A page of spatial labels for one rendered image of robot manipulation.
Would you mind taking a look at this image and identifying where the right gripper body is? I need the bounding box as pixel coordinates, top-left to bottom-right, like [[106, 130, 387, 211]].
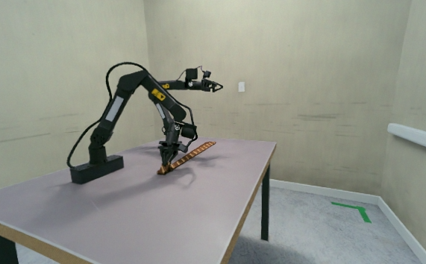
[[159, 131, 187, 152]]

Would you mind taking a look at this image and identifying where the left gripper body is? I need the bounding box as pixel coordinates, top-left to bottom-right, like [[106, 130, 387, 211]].
[[195, 75, 213, 92]]

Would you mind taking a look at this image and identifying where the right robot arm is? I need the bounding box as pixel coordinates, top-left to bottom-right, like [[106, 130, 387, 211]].
[[69, 70, 195, 173]]

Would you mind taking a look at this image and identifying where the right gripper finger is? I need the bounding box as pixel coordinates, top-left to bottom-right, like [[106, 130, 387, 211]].
[[164, 151, 178, 162], [160, 148, 174, 166]]

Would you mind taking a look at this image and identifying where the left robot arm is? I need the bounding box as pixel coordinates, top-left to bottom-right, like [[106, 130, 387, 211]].
[[148, 69, 211, 135]]

